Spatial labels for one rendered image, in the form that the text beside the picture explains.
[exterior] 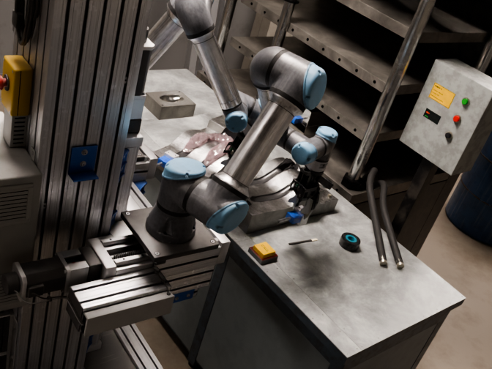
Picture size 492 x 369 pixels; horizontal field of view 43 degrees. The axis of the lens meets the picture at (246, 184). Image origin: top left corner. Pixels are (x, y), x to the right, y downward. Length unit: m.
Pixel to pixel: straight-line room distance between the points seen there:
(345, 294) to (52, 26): 1.35
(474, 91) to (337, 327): 1.14
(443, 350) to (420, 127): 1.34
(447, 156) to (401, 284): 0.63
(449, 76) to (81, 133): 1.61
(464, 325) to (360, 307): 1.68
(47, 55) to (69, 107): 0.16
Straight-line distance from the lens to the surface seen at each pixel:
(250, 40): 3.61
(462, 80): 2.70
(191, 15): 1.97
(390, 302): 2.34
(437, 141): 2.78
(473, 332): 3.85
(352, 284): 2.33
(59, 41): 1.56
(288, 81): 1.70
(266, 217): 2.38
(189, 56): 4.83
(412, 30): 2.68
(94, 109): 1.68
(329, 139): 2.12
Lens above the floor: 2.16
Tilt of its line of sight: 31 degrees down
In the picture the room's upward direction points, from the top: 18 degrees clockwise
